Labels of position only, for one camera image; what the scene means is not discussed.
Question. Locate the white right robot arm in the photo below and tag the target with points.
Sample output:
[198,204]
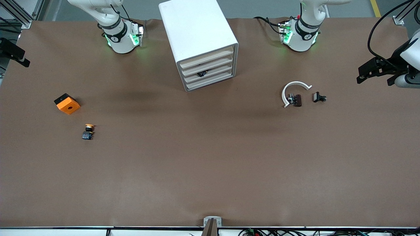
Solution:
[119,39]

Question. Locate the aluminium frame post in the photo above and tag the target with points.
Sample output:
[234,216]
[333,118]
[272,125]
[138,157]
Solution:
[26,23]
[398,21]

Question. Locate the orange square box with hole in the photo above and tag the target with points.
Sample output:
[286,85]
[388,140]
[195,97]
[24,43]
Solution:
[68,105]

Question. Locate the front camera mount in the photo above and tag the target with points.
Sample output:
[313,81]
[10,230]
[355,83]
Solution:
[211,229]

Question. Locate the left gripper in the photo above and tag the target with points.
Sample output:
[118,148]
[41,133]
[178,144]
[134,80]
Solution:
[394,61]

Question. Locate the small black component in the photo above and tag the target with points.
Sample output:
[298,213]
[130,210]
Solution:
[201,74]

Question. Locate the white plastic tray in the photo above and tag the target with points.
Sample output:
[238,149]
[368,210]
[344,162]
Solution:
[206,65]

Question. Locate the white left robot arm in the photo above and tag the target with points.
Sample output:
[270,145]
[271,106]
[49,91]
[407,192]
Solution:
[300,39]

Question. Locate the small black clip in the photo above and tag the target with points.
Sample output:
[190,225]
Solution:
[317,97]

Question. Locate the yellow-capped push button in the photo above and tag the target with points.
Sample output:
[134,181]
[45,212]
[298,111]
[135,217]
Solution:
[87,133]

